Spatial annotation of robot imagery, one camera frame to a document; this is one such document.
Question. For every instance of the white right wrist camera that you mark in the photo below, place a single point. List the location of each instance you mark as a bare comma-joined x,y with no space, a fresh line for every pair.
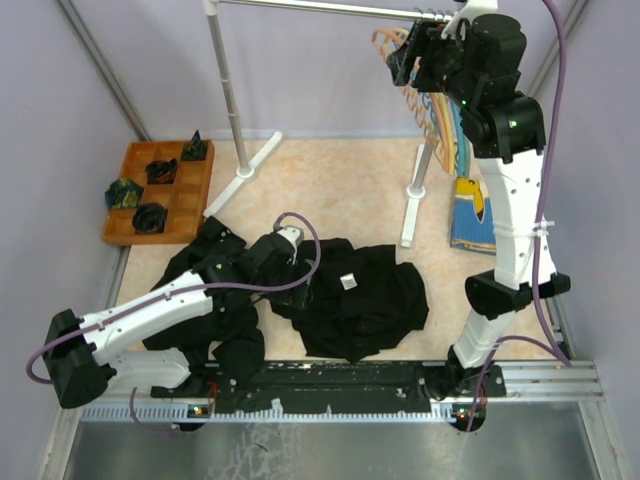
469,11

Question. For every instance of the orange hanger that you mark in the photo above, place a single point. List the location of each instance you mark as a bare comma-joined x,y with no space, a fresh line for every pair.
387,40

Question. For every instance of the green hanger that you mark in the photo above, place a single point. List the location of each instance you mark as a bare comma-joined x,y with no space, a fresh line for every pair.
465,150

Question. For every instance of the black button-up shirt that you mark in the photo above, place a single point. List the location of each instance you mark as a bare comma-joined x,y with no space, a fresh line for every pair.
223,323

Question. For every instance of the green floral folded cloth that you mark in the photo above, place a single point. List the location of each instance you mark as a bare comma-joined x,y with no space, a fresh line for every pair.
123,193

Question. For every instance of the dark orange patterned cloth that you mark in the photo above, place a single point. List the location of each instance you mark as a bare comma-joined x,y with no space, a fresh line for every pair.
161,172

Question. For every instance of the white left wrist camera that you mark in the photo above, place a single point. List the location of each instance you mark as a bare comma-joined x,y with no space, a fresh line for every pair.
294,236

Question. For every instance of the rolled black tie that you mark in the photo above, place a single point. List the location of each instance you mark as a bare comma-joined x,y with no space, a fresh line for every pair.
150,218

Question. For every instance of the dark green pointed cloth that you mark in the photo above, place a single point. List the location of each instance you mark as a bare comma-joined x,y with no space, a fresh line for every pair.
195,149

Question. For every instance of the yellow hanger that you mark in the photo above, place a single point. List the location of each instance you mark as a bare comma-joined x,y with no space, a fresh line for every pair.
432,115

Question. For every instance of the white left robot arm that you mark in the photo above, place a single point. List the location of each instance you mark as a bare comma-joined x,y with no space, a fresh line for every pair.
86,356

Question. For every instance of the blue yellow folded shirt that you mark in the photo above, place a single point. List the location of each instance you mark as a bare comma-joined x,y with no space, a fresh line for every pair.
472,217

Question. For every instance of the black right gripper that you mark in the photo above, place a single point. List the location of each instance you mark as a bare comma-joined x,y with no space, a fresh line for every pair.
427,35

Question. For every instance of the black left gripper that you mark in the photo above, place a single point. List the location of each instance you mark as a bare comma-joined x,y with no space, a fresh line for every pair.
296,296

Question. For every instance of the white clothes rack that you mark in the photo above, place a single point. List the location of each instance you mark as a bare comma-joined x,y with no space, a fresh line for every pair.
248,167

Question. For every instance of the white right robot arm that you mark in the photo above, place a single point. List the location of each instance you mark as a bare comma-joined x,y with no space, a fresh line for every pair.
473,59

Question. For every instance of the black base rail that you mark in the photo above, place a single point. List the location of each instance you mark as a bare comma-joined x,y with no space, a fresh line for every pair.
319,387

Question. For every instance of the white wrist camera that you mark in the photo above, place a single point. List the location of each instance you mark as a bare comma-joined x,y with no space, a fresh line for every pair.
294,236
469,11

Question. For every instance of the black t-shirt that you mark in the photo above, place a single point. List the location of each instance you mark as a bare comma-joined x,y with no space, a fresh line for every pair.
360,301

